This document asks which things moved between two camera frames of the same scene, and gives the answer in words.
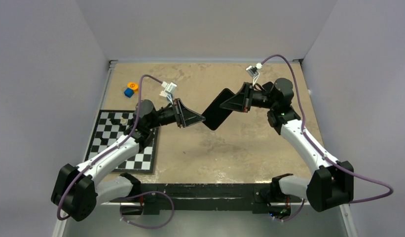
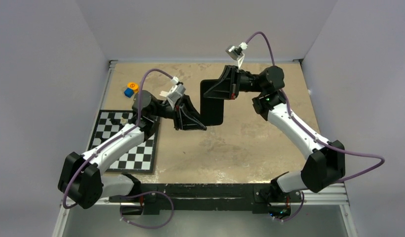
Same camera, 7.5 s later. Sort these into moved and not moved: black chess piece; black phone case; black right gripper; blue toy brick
Moved: black phone case; black right gripper
Not moved: black chess piece; blue toy brick
